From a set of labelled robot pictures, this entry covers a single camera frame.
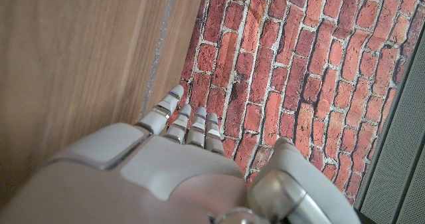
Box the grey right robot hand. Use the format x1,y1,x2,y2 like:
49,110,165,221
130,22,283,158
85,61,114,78
0,84,362,224

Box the grey perforated panel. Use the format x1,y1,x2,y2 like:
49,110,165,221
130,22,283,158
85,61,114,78
353,29,425,224

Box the red brick print backdrop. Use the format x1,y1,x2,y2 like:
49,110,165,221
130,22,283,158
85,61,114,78
167,0,425,207

